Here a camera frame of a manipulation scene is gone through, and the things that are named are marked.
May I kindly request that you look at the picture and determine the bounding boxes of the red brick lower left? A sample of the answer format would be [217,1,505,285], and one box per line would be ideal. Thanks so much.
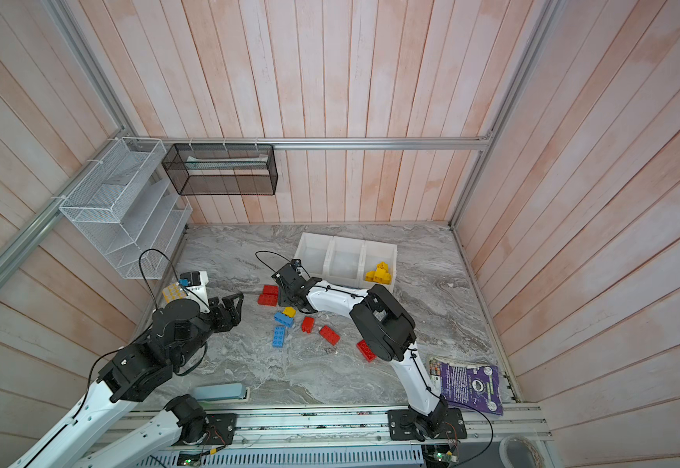
[257,294,279,307]

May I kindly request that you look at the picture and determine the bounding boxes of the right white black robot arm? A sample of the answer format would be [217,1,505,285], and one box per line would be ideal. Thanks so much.
[272,261,467,442]

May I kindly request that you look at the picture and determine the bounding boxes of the purple book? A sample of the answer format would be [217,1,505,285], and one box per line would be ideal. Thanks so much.
[429,357,504,415]

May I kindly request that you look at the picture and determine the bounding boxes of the white bin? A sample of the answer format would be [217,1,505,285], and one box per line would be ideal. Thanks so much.
[361,241,398,293]
[293,232,332,278]
[324,236,365,288]

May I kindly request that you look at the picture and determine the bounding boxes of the red brick lower right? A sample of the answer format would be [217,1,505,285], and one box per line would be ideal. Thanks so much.
[357,339,377,363]

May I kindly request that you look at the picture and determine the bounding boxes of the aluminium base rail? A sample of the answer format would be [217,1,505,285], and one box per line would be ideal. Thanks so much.
[205,404,554,454]

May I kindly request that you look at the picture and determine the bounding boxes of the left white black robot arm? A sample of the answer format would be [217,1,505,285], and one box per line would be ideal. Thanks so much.
[14,292,244,467]

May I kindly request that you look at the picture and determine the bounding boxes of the light blue case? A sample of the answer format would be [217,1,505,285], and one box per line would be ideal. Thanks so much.
[191,383,250,402]

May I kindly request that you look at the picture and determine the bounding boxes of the small red brick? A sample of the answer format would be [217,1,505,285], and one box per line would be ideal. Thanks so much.
[301,316,315,333]

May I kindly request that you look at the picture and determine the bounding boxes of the red brick centre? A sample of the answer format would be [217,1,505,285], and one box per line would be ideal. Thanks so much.
[320,326,340,346]

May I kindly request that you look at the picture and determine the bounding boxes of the black mesh basket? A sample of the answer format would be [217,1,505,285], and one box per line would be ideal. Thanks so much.
[162,142,279,196]

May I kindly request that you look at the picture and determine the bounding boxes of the yellow calculator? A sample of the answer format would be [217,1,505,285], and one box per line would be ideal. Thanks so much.
[162,283,188,304]

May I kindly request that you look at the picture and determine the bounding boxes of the left white bin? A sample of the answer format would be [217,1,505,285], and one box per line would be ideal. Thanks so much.
[293,232,332,278]

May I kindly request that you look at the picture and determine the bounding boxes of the right white bin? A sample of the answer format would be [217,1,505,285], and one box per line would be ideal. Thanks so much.
[361,241,398,293]

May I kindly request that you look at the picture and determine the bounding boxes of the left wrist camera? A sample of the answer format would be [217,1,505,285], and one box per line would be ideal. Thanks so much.
[178,271,209,307]

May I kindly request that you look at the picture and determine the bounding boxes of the white wire mesh shelf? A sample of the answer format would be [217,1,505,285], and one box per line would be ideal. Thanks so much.
[60,138,192,280]

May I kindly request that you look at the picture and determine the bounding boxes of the middle white bin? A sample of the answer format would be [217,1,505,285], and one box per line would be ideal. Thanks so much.
[324,236,365,288]

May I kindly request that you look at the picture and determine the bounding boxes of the blue brick lower left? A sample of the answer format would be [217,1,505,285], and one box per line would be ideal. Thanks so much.
[272,326,287,348]

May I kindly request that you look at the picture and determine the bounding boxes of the blue brick under yellow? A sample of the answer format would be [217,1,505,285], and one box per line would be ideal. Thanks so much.
[274,312,294,328]

